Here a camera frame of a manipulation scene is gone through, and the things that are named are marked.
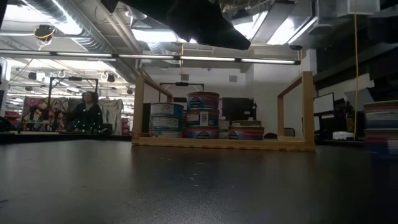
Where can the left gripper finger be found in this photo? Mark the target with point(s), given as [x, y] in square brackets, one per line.
[230, 40]

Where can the teal label tuna can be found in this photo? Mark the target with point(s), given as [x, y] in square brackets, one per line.
[165, 133]
[166, 109]
[164, 123]

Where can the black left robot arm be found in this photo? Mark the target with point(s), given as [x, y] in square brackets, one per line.
[140, 4]

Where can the wooden slatted shelf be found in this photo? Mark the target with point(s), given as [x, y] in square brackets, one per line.
[217, 143]

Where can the long ceiling light bar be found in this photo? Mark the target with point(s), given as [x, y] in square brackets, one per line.
[205, 58]

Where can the black rig bar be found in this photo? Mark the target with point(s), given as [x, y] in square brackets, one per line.
[182, 84]

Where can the black monitor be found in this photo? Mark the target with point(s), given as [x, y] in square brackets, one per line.
[237, 109]

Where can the grey chair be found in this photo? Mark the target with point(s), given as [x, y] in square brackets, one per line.
[289, 132]

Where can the white screen monitor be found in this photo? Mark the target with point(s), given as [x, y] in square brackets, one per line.
[323, 102]

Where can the white cloth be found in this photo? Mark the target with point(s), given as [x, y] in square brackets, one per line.
[112, 115]

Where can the grey monitor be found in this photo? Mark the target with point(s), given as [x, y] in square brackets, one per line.
[362, 99]

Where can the person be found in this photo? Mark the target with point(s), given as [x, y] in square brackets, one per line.
[88, 115]

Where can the white box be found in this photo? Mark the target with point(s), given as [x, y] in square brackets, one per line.
[343, 135]

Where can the black table mat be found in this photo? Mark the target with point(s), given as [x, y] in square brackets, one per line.
[186, 186]

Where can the colourful patterned quilt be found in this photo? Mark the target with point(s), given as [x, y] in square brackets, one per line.
[34, 109]

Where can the grey wall vent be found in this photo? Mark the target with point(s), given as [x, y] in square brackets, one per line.
[185, 77]
[233, 78]

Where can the silver ventilation duct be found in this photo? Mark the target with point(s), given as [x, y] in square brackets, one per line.
[87, 37]

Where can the black rig frame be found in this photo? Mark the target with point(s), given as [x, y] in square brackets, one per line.
[74, 78]

